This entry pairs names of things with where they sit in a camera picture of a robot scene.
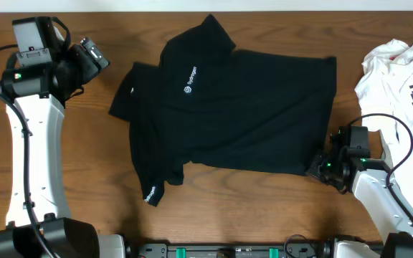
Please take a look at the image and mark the black polo shirt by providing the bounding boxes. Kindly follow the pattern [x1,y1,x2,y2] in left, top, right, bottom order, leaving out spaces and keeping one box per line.
[109,15,337,206]

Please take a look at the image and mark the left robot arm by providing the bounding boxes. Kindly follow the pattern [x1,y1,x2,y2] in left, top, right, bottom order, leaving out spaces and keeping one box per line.
[0,37,127,257]

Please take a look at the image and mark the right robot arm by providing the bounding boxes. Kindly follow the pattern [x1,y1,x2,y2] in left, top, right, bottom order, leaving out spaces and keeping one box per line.
[307,147,413,258]

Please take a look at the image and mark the white t-shirt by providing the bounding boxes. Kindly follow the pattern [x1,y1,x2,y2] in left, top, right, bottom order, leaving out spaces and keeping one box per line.
[355,39,413,207]

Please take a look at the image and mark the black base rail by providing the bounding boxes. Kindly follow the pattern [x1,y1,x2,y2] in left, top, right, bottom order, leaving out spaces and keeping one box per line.
[138,240,334,258]

